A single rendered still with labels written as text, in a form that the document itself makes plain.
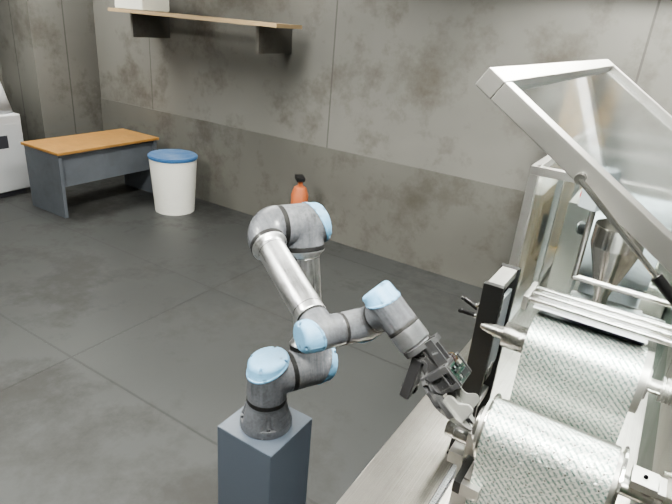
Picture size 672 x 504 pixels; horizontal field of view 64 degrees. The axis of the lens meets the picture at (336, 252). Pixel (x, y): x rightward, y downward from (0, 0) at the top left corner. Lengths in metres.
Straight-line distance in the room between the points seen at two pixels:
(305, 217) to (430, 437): 0.75
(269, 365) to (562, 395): 0.74
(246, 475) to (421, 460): 0.50
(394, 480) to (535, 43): 3.44
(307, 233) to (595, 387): 0.78
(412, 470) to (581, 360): 0.57
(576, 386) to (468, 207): 3.40
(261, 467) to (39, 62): 5.96
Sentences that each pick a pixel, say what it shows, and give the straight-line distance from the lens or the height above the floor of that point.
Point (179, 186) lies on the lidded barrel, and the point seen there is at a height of 0.32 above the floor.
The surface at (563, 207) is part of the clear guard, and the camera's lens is 2.02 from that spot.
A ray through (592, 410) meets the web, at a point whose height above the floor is 1.27.
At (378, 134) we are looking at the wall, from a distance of 4.86.
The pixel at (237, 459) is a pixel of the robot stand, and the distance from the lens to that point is 1.69.
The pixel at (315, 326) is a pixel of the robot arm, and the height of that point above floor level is 1.40.
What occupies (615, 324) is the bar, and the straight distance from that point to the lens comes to 1.32.
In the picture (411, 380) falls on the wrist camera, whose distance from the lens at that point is 1.23.
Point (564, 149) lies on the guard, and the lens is 0.78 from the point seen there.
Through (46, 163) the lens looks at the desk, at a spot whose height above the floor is 0.51.
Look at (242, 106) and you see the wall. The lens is 5.74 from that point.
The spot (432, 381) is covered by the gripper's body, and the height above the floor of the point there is 1.33.
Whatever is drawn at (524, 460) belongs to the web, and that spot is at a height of 1.26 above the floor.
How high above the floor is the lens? 2.01
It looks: 23 degrees down
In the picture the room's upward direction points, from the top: 5 degrees clockwise
